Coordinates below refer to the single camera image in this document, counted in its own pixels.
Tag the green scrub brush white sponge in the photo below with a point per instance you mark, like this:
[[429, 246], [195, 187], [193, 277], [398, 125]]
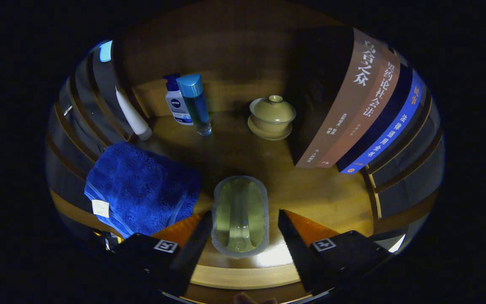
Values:
[[239, 219]]

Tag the white lotion bottle blue cap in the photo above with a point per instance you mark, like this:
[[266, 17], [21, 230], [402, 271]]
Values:
[[174, 105]]

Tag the wooden cabinet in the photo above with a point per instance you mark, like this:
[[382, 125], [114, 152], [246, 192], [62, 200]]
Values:
[[234, 50]]

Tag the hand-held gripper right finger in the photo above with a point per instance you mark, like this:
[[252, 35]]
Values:
[[298, 253]]

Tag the white tube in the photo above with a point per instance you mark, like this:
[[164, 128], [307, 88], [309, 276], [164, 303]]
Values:
[[133, 116]]

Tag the teal clear bottle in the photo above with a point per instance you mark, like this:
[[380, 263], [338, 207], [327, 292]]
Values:
[[196, 105]]

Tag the beige lidded tea cup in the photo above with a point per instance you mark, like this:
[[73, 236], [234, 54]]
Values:
[[271, 116]]

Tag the wooden countertop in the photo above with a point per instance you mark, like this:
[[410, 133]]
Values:
[[310, 194]]

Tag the blue folded towel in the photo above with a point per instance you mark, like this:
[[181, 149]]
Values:
[[141, 190]]

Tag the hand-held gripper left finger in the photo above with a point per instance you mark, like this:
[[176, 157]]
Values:
[[192, 253]]

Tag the blue book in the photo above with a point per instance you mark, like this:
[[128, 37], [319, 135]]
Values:
[[395, 126]]

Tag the dark brown book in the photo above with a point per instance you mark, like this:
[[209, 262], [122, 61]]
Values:
[[352, 97]]

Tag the reddish brown book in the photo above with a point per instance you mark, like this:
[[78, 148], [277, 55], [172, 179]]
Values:
[[378, 101]]

